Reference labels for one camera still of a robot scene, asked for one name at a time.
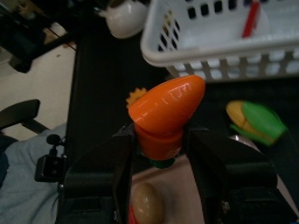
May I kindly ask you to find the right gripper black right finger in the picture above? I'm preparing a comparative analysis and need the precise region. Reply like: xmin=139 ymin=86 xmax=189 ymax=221
xmin=181 ymin=127 xmax=296 ymax=224

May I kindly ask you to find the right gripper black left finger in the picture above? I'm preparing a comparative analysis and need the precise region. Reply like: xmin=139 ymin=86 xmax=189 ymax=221
xmin=56 ymin=123 xmax=137 ymax=224

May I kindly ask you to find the orange toy carrot top piece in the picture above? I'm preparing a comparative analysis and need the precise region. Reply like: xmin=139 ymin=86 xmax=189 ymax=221
xmin=133 ymin=123 xmax=184 ymax=170

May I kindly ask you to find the orange toy carrot tip piece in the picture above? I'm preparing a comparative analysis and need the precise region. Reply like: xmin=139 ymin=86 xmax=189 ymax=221
xmin=127 ymin=74 xmax=207 ymax=138

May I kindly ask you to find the pink rectangular plate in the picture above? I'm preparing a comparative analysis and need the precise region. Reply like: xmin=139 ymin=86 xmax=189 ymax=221
xmin=129 ymin=134 xmax=299 ymax=224

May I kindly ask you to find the beige toy egg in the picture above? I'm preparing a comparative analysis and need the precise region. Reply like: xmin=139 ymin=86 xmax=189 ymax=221
xmin=131 ymin=182 xmax=164 ymax=224

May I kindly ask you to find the person's leg in light jeans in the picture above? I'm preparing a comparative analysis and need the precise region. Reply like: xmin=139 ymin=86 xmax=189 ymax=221
xmin=0 ymin=122 xmax=69 ymax=224

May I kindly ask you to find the toy corn with green husk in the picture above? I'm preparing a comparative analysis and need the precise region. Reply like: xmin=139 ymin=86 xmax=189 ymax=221
xmin=225 ymin=100 xmax=290 ymax=147

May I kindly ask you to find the yellow flower-shaped toy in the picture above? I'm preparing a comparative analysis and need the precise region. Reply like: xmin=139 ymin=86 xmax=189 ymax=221
xmin=125 ymin=87 xmax=148 ymax=106

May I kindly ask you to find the black office chair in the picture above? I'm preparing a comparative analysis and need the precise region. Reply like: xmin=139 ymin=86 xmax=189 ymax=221
xmin=0 ymin=99 xmax=52 ymax=135

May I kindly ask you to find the white plastic perforated basket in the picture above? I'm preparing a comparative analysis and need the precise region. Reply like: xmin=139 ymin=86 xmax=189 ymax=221
xmin=139 ymin=0 xmax=299 ymax=81

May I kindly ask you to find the white toy teapot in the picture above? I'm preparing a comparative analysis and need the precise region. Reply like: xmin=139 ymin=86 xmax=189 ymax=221
xmin=95 ymin=0 xmax=149 ymax=39

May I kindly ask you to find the red toy stick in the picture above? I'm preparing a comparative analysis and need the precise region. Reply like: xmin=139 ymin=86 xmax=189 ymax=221
xmin=242 ymin=0 xmax=262 ymax=39

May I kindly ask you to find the black camera with microphone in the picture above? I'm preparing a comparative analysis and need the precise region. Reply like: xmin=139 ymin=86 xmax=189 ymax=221
xmin=33 ymin=133 xmax=68 ymax=183

